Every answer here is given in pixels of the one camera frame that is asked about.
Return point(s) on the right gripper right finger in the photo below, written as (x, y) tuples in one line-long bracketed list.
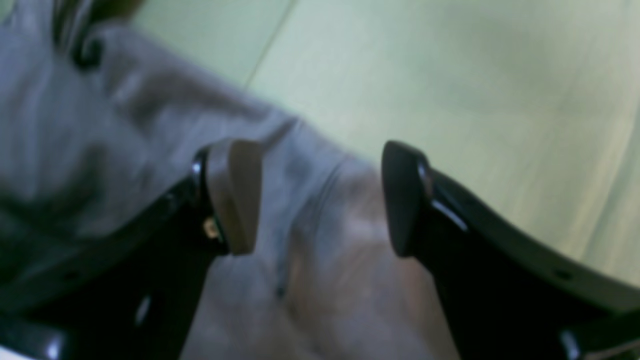
[(505, 295)]

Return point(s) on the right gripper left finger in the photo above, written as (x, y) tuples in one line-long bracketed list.
[(133, 295)]

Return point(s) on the grey t-shirt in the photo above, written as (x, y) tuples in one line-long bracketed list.
[(98, 121)]

